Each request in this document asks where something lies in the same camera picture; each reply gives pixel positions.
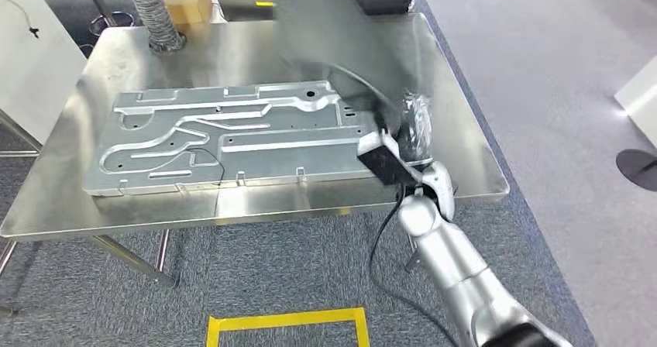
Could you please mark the black round stand base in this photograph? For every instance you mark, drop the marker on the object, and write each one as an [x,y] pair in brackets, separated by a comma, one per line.
[634,167]

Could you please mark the black plastic panel part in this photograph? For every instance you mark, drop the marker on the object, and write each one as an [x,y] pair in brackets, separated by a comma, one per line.
[369,98]

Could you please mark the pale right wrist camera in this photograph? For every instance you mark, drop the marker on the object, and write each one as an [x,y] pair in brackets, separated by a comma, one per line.
[382,162]

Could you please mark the embossed metal plate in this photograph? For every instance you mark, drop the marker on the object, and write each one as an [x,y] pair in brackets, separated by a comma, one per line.
[256,165]

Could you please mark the cardboard box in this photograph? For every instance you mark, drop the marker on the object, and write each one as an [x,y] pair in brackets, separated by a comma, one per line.
[187,1]

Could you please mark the metal stanchion pole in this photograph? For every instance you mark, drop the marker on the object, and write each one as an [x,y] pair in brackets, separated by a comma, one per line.
[100,3]

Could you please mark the stainless steel table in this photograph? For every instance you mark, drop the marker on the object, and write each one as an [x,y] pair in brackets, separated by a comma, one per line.
[231,52]
[15,154]

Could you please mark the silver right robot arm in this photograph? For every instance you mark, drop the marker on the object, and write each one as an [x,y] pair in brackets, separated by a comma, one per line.
[451,262]

